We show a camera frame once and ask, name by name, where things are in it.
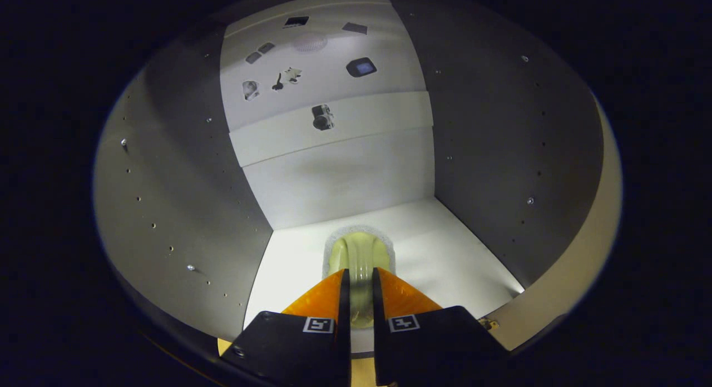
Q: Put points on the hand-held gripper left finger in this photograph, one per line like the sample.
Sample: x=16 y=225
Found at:
x=344 y=348

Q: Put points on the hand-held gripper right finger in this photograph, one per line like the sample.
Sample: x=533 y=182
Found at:
x=381 y=353

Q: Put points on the brass door hinge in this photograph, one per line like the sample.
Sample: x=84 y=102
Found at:
x=489 y=323

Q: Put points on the grey cabinet body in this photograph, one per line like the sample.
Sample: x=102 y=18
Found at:
x=489 y=125

